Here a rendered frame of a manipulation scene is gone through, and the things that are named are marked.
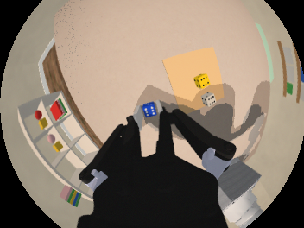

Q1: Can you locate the light orange mat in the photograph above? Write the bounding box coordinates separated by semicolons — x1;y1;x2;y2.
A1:
162;47;224;114

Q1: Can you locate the yellow die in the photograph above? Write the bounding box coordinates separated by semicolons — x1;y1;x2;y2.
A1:
193;74;211;89

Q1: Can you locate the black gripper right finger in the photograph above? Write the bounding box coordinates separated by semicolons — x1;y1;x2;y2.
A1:
151;100;237;193

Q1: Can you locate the white die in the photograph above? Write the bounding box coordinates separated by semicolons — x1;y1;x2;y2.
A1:
201;92;216;107

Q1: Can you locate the blue die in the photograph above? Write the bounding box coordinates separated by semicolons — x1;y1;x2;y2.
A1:
142;102;156;117

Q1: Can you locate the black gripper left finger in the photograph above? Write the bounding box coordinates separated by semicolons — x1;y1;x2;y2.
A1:
79;105;143;196

